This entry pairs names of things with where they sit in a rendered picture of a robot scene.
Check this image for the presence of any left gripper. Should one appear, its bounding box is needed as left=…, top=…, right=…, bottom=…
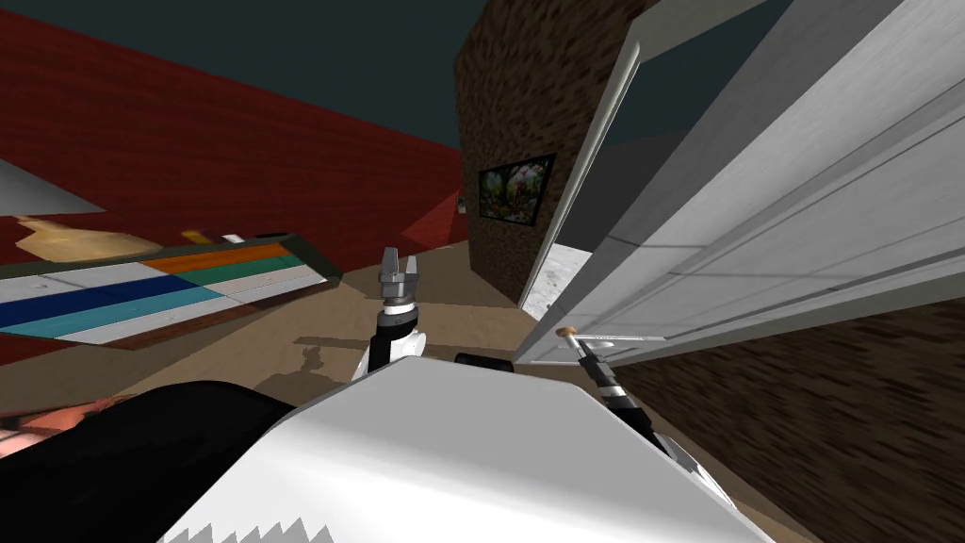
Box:
left=377, top=246, right=421, bottom=306

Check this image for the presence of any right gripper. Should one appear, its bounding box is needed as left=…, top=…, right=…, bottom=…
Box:
left=565, top=335, right=609, bottom=383

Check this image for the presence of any framed flower picture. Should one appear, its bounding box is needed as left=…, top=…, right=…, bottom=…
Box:
left=478, top=154, right=559, bottom=228

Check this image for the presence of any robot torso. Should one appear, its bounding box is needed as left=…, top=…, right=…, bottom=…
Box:
left=156, top=351, right=777, bottom=543

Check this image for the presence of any white door leaf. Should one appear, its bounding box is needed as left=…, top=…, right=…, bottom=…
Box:
left=515, top=0, right=965, bottom=369

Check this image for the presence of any colourful striped cabinet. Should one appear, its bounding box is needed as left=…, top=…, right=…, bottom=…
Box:
left=0, top=214, right=345, bottom=353

